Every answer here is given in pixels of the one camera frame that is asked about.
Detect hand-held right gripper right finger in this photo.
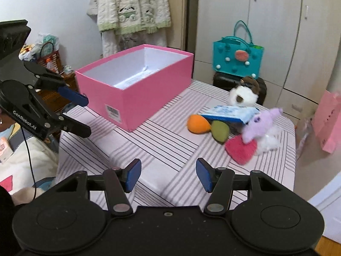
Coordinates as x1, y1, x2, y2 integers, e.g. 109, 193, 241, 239
196, 158, 293, 216

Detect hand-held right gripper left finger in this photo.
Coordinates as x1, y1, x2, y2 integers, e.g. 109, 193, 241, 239
49, 159, 142, 217

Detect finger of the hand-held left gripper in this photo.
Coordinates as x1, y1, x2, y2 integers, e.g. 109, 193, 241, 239
24, 61, 89, 106
27, 85, 92, 139

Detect red heart plush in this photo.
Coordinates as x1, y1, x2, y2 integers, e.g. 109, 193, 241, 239
224, 135, 258, 165

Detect green plush toy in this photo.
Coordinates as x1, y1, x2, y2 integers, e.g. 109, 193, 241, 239
210, 121, 230, 143

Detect blue wet wipes pack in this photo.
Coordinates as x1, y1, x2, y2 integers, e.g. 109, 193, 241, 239
200, 105, 260, 125

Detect pink cardboard box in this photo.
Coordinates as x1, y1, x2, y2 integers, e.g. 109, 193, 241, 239
75, 44, 194, 132

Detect purple plush toy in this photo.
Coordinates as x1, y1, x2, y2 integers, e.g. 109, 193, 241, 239
241, 108, 284, 142

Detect white mesh bath pouf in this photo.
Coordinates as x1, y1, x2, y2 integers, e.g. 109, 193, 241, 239
256, 127, 281, 155

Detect white and brown plush toy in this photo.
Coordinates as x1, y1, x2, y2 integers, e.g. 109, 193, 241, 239
228, 76, 260, 106

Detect wooden cabinet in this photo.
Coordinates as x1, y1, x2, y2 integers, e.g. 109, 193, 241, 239
36, 72, 79, 112

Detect striped pink table cover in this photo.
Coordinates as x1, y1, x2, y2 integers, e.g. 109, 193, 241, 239
57, 79, 297, 211

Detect printed white cloth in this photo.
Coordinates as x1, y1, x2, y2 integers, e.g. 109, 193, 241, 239
0, 125, 59, 206

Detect white plastic bag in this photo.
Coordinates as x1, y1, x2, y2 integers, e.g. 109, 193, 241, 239
30, 33, 59, 59

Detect cream fleece pants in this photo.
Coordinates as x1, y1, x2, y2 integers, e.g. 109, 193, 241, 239
101, 28, 168, 58

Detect black hard suitcase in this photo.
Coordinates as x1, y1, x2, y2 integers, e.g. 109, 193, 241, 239
213, 72, 267, 106

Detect clear plastic bag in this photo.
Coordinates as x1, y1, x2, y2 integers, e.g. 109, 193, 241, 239
296, 117, 313, 160

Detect cream fleece jacket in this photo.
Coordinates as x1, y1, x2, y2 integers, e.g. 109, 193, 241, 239
96, 0, 171, 35

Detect teal felt tote bag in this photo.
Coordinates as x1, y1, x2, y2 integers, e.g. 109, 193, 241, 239
212, 20, 264, 79

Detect pink shopping bag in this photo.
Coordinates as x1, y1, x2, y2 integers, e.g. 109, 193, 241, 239
312, 90, 341, 154

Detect beige wardrobe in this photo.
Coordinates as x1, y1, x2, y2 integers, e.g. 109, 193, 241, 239
186, 0, 339, 118

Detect black cable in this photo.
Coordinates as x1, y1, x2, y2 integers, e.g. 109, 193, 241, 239
23, 123, 36, 187

